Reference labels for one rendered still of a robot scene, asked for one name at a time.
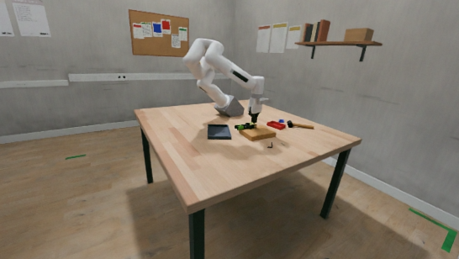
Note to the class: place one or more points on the red open tray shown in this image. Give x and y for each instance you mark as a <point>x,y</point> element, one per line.
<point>276,125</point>

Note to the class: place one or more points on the light wooden board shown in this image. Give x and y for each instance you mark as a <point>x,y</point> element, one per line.
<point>260,132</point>

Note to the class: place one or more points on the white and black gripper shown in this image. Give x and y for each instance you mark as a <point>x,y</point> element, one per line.
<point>254,109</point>

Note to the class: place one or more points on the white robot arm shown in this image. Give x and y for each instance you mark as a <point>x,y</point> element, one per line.
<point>202,69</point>

